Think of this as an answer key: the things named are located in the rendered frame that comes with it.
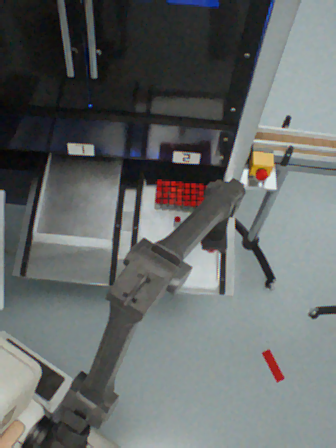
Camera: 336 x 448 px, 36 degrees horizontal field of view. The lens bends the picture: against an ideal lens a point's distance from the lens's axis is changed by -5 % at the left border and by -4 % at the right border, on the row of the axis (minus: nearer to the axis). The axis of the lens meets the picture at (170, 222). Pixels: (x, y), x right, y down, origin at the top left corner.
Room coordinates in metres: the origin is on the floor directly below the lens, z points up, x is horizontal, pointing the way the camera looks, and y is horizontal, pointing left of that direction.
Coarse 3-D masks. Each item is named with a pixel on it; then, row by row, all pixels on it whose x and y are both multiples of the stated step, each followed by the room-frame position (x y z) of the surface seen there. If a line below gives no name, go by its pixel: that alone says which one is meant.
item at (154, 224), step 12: (144, 180) 0.93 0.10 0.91; (144, 192) 0.90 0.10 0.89; (144, 204) 0.86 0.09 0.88; (144, 216) 0.82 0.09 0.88; (156, 216) 0.83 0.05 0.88; (168, 216) 0.83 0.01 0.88; (180, 216) 0.84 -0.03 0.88; (144, 228) 0.78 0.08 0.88; (156, 228) 0.78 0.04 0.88; (168, 228) 0.79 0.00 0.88; (156, 240) 0.74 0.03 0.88; (192, 252) 0.72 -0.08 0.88; (204, 252) 0.72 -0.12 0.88; (216, 252) 0.73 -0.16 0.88; (192, 264) 0.68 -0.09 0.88; (204, 264) 0.68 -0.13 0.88; (216, 264) 0.69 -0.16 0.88; (192, 276) 0.64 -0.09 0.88; (204, 276) 0.64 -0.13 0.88; (216, 276) 0.65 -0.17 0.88
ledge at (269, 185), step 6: (246, 168) 1.07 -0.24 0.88; (246, 174) 1.04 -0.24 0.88; (270, 174) 1.06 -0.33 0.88; (240, 180) 1.01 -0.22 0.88; (246, 180) 1.02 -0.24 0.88; (252, 180) 1.02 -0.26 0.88; (270, 180) 1.03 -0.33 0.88; (246, 186) 0.99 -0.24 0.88; (252, 186) 1.00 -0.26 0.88; (258, 186) 1.00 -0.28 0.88; (264, 186) 1.01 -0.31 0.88; (270, 186) 1.01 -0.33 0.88
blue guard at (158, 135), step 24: (0, 120) 0.94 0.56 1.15; (24, 120) 0.94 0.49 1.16; (48, 120) 0.95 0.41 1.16; (72, 120) 0.95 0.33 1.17; (96, 120) 0.96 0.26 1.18; (0, 144) 0.94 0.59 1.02; (24, 144) 0.94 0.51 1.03; (48, 144) 0.95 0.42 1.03; (96, 144) 0.96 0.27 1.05; (120, 144) 0.96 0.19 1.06; (144, 144) 0.97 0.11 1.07; (168, 144) 0.97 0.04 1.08; (192, 144) 0.98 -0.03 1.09; (216, 144) 0.98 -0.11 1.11
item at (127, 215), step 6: (126, 216) 0.79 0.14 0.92; (132, 216) 0.79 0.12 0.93; (126, 222) 0.78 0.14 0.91; (126, 228) 0.76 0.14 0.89; (126, 234) 0.75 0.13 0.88; (120, 240) 0.72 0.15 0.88; (126, 240) 0.72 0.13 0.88; (120, 246) 0.70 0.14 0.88; (126, 246) 0.70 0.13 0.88; (120, 252) 0.68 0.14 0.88; (126, 252) 0.68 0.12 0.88; (120, 258) 0.66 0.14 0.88
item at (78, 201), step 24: (48, 168) 0.95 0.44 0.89; (72, 168) 0.96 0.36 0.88; (96, 168) 0.98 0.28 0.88; (120, 168) 0.97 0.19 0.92; (48, 192) 0.86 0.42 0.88; (72, 192) 0.87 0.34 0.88; (96, 192) 0.88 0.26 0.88; (48, 216) 0.77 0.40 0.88; (72, 216) 0.78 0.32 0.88; (96, 216) 0.79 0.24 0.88; (72, 240) 0.69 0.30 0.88; (96, 240) 0.70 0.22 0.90
